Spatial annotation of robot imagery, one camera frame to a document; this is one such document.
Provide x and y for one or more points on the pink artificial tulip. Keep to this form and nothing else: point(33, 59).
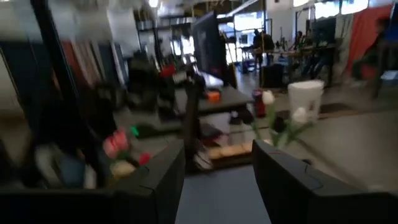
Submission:
point(121, 139)
point(110, 148)

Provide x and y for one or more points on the floral patterned fabric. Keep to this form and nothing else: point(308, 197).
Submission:
point(82, 62)

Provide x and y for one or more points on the orange curtain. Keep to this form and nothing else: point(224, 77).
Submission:
point(363, 31)

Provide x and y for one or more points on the orange box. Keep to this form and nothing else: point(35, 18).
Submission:
point(214, 96)

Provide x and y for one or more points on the black equipment case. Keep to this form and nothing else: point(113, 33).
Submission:
point(272, 75)

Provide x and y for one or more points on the red canister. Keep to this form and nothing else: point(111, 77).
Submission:
point(259, 102)

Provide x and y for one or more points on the white plastic bucket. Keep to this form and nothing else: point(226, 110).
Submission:
point(306, 96)

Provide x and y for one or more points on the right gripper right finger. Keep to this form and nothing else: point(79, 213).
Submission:
point(295, 193)

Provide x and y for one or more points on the black computer monitor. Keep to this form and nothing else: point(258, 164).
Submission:
point(208, 46)

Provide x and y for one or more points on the small red device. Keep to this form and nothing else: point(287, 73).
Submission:
point(168, 71)

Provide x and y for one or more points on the white artificial tulip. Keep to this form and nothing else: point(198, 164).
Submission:
point(300, 115)
point(268, 97)

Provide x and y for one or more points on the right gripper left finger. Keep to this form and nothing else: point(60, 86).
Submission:
point(149, 199)

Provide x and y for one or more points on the dark grey desk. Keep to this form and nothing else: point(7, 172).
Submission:
point(230, 99)

